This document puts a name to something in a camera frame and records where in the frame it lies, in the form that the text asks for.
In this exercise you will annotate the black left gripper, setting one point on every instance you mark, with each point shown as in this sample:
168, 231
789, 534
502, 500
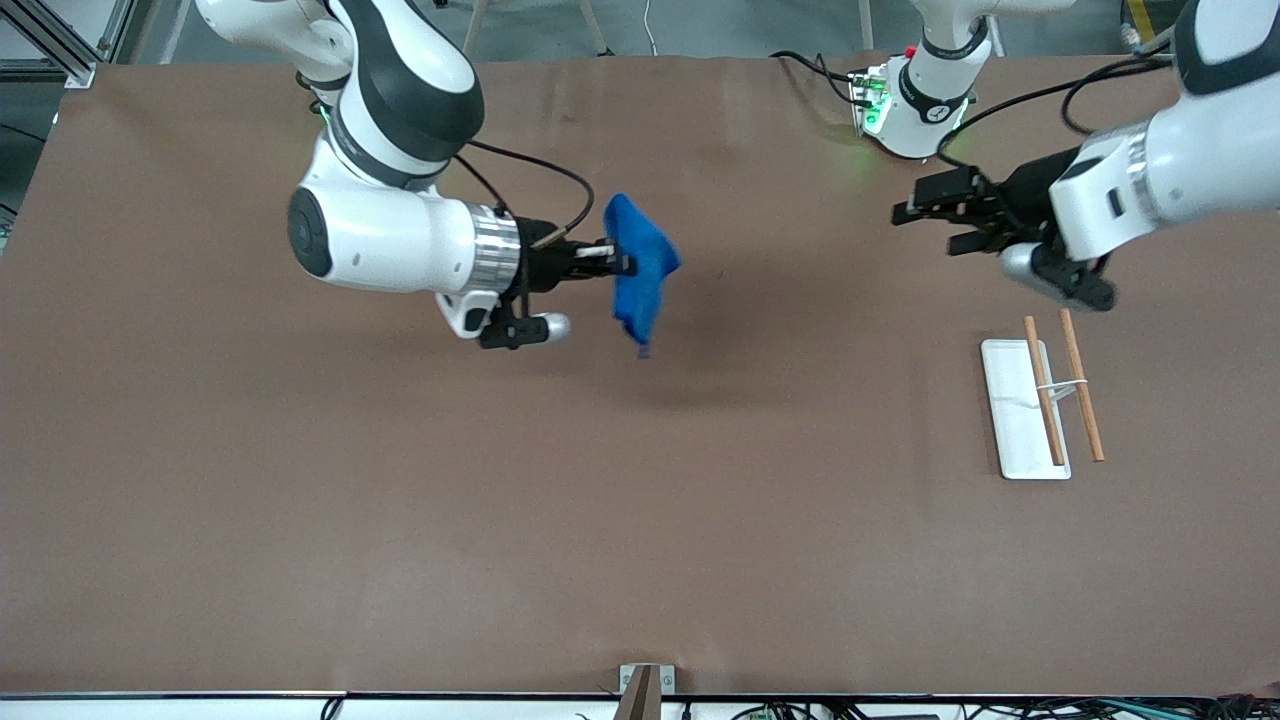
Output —
1027, 193

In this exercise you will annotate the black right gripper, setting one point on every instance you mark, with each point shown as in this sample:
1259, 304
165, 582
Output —
544, 267

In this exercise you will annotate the blue cloth towel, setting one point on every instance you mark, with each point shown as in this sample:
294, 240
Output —
650, 235

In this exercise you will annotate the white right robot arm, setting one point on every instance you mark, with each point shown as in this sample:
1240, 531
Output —
400, 230

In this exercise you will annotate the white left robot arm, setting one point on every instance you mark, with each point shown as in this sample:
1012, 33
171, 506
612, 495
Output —
1180, 170

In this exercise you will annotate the white rack with wooden bars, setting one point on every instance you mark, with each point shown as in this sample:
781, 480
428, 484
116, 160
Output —
1020, 430

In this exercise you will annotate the grey stand legs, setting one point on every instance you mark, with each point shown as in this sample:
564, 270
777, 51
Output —
595, 28

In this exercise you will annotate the aluminium frame profile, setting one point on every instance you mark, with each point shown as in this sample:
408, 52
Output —
60, 55

